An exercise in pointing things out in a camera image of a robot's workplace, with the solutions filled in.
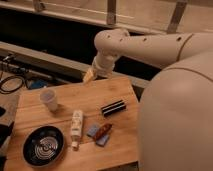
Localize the black object at left edge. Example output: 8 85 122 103
0 106 15 149

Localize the brown snack bar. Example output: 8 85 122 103
93 123 112 141

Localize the black striped box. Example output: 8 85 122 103
101 100 126 117

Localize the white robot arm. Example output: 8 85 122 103
84 29 213 171

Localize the wooden table board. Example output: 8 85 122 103
4 77 138 171

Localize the black coiled cable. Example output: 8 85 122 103
0 74 26 95

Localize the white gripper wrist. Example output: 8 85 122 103
83 54 115 83

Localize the blue object on floor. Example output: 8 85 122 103
29 79 47 90

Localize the black bowl with spiral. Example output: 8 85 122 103
22 126 65 167

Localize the white plastic bottle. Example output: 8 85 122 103
70 110 83 150

